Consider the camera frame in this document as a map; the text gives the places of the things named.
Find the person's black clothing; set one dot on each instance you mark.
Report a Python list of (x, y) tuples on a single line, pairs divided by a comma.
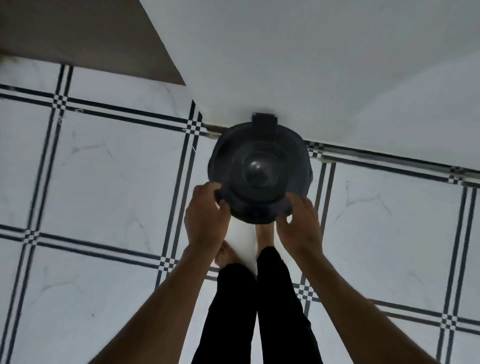
[(258, 311)]

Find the person's right forearm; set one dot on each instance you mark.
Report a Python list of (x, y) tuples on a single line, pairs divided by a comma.
[(356, 315)]

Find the grey pedal trash bin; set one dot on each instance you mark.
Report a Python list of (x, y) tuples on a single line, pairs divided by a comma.
[(260, 165)]

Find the brown door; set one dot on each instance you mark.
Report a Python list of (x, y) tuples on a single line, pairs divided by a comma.
[(86, 37)]

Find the person's right hand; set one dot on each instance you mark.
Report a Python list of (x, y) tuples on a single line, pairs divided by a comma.
[(302, 228)]

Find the person's left forearm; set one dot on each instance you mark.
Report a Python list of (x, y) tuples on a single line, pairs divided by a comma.
[(157, 311)]

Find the person's left hand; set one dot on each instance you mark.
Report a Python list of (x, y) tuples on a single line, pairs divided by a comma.
[(206, 221)]

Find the person's left foot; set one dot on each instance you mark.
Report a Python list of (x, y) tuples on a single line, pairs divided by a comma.
[(227, 255)]

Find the person's right foot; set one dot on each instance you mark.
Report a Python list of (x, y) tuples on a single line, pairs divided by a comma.
[(265, 236)]

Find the person's foot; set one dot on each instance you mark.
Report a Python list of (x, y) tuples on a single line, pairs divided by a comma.
[(265, 236), (227, 255)]

